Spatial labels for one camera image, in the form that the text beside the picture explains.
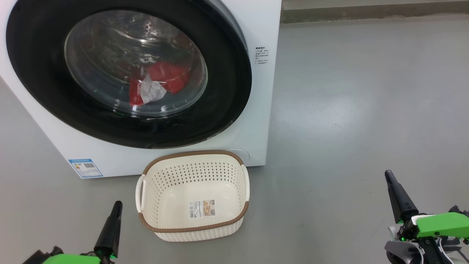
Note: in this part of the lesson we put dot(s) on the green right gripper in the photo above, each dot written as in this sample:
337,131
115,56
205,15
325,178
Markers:
439,224

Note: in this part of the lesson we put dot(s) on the round white drain cover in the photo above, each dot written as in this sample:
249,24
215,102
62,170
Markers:
242,154

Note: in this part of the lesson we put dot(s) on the red shorts with white piping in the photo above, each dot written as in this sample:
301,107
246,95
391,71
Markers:
168,75

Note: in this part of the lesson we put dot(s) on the black round washer door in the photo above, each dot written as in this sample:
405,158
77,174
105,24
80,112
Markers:
36,73

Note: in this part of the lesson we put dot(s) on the blue energy label sticker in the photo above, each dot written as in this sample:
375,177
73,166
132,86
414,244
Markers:
85,168

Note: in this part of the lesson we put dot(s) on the printed product label sticker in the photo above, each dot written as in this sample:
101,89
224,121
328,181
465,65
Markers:
202,209

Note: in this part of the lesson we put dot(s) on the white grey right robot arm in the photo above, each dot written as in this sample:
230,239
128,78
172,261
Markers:
397,253

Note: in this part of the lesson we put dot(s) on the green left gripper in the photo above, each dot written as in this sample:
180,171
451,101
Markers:
73,259

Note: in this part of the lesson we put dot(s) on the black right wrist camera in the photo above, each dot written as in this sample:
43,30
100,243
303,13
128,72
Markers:
458,209

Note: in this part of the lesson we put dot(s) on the cream basket with brown rim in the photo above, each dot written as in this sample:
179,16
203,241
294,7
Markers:
194,233

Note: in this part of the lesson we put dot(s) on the white front-load washing machine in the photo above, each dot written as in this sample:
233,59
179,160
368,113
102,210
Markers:
183,154

